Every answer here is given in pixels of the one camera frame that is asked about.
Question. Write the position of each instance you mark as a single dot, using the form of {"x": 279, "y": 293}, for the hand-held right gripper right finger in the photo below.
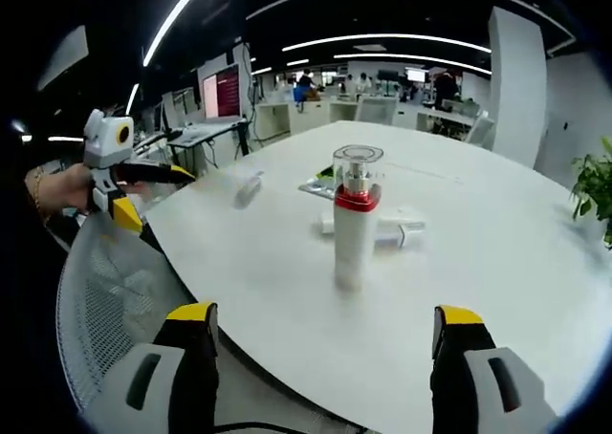
{"x": 454, "y": 381}

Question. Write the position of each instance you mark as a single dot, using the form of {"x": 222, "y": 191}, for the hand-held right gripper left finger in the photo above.
{"x": 191, "y": 357}

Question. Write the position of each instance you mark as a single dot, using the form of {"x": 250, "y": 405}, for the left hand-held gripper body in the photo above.
{"x": 107, "y": 142}

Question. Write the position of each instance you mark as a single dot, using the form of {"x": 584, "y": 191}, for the white skincare tube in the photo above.
{"x": 247, "y": 190}

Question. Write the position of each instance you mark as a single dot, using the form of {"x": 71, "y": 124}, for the silver foil skincare sachet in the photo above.
{"x": 318, "y": 188}

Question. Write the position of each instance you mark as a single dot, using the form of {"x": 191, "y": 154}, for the white clear-cap skincare bottle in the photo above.
{"x": 397, "y": 223}

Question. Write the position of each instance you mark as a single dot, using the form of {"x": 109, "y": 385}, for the red collar skincare bottle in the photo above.
{"x": 354, "y": 243}

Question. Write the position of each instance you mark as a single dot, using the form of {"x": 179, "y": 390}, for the person's left hand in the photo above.
{"x": 67, "y": 188}

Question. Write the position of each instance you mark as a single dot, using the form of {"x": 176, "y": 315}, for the black-edged standing desk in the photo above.
{"x": 201, "y": 137}

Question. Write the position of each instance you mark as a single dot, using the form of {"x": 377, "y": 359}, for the white mesh office chair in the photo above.
{"x": 110, "y": 281}

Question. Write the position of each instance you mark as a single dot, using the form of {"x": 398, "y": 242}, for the open silver laptop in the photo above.
{"x": 222, "y": 90}

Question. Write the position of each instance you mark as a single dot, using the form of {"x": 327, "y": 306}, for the black stand pole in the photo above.
{"x": 247, "y": 80}

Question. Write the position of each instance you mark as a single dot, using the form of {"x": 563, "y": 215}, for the long straight ceiling light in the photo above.
{"x": 177, "y": 15}

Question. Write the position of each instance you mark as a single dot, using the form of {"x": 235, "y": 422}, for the white office counter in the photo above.
{"x": 311, "y": 114}

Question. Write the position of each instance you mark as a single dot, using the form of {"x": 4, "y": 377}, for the potted green plant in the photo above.
{"x": 593, "y": 185}

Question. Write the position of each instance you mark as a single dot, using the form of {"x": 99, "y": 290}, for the curved ceiling light strip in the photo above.
{"x": 406, "y": 56}
{"x": 382, "y": 36}

